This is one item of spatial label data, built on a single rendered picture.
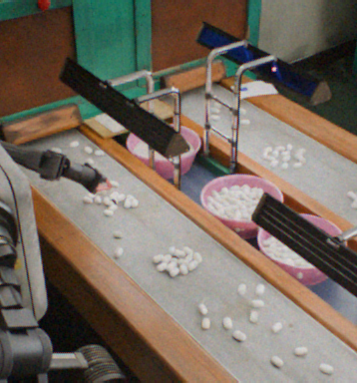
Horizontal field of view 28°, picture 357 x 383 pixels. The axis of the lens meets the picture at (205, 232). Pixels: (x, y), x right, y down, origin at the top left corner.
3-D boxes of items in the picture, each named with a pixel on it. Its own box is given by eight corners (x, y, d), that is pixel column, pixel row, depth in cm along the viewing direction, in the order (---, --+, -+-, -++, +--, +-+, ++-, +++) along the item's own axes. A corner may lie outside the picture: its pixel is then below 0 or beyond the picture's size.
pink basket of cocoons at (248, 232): (257, 255, 224) (259, 230, 218) (184, 227, 234) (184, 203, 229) (294, 213, 242) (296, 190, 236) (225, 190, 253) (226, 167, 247)
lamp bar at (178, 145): (168, 161, 198) (167, 137, 193) (58, 80, 236) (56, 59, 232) (190, 152, 202) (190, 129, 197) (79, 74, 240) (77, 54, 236)
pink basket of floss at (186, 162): (192, 187, 253) (192, 164, 248) (119, 179, 257) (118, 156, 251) (205, 150, 274) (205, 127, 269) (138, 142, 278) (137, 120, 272)
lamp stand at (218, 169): (233, 188, 254) (239, 69, 227) (198, 164, 266) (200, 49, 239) (273, 171, 263) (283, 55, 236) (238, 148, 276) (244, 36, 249)
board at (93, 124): (104, 140, 261) (103, 137, 260) (83, 123, 270) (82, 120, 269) (178, 115, 277) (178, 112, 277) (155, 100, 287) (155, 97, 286)
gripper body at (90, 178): (90, 164, 224) (72, 156, 218) (107, 178, 217) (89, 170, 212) (79, 181, 225) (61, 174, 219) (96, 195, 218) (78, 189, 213)
